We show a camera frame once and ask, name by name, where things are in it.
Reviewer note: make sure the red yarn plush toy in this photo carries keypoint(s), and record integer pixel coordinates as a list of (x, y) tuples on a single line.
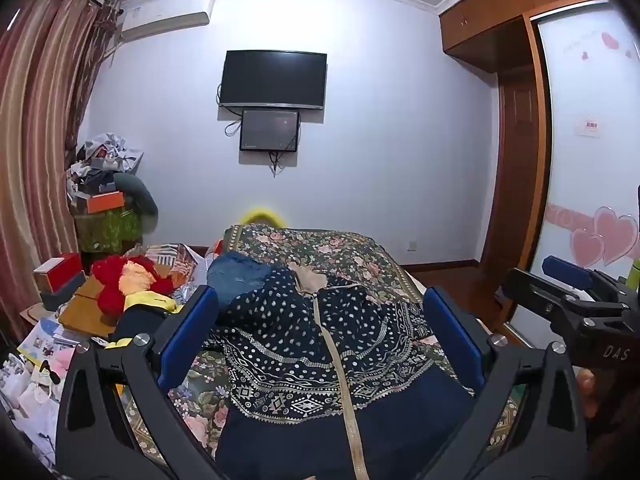
[(121, 277)]

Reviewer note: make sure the red striped curtain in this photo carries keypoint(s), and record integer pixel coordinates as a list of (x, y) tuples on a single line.
[(50, 58)]

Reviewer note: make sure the grey pillow on pile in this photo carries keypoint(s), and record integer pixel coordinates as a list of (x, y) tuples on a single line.
[(133, 187)]

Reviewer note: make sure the wooden wardrobe with glass door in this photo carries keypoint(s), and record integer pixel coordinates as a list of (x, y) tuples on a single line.
[(568, 153)]

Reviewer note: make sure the person's right hand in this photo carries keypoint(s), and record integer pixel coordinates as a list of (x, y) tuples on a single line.
[(587, 388)]

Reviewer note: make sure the small black wall monitor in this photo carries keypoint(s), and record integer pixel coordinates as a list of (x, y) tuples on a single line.
[(265, 130)]

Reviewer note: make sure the red and white box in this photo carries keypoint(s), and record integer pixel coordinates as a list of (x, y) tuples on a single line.
[(54, 273)]

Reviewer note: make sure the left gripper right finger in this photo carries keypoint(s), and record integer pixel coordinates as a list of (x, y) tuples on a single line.
[(526, 422)]

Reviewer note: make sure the blue denim garment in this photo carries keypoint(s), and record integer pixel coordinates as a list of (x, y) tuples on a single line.
[(233, 274)]

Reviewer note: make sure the large black wall television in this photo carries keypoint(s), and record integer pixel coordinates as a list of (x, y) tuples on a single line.
[(271, 78)]

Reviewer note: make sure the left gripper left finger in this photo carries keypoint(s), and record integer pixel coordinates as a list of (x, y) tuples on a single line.
[(116, 420)]

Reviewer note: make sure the floral green bedspread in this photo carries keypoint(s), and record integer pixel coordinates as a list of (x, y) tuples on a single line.
[(203, 399)]

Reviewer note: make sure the yellow round object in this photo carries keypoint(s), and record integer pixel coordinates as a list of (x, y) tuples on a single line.
[(262, 215)]

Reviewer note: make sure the white air conditioner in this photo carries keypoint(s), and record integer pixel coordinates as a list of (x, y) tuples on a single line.
[(157, 17)]

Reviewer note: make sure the brown cardboard box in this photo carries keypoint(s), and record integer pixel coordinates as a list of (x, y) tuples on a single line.
[(83, 315)]

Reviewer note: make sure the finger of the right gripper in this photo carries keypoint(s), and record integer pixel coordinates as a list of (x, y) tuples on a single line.
[(567, 272)]

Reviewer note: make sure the navy patterned hooded garment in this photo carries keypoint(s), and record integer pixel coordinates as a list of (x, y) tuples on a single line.
[(325, 383)]

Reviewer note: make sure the orange box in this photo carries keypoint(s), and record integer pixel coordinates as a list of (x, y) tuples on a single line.
[(105, 201)]

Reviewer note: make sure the green patterned storage box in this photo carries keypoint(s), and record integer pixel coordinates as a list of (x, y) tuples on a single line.
[(108, 231)]

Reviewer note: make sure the wall power socket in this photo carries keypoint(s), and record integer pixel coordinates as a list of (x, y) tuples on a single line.
[(412, 245)]

